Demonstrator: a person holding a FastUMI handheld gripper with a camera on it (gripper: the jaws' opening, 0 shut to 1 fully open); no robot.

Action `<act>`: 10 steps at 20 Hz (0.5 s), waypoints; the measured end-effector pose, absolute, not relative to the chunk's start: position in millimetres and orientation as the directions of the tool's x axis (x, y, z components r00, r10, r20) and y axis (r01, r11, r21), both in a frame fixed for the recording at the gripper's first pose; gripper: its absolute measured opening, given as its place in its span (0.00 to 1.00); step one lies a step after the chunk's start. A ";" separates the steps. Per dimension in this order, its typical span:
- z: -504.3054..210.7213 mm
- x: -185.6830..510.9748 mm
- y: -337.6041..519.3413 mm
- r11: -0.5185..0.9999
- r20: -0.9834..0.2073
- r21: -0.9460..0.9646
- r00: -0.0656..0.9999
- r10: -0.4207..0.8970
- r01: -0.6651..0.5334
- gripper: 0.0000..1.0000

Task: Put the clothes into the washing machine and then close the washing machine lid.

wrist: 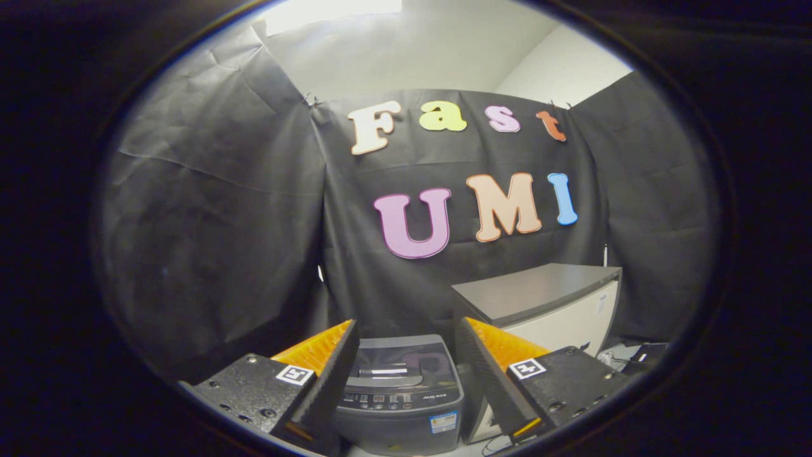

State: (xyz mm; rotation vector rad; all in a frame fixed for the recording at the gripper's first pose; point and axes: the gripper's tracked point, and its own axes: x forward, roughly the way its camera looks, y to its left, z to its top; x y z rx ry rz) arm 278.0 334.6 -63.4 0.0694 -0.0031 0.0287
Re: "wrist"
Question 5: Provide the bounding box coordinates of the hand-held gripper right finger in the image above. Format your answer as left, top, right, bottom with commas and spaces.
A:
454, 316, 636, 446

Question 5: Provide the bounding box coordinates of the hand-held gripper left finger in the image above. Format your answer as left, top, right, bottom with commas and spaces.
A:
180, 319, 360, 455

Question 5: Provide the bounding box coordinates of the grey washing machine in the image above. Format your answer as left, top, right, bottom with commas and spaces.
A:
335, 334, 468, 456

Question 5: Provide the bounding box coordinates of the white cabinet with grey top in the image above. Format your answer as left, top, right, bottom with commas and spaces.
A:
452, 263, 624, 445

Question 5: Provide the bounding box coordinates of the black box device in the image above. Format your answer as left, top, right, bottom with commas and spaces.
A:
628, 343, 671, 376

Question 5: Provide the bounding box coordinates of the black backdrop cloth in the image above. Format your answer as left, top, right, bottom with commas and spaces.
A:
95, 25, 724, 385

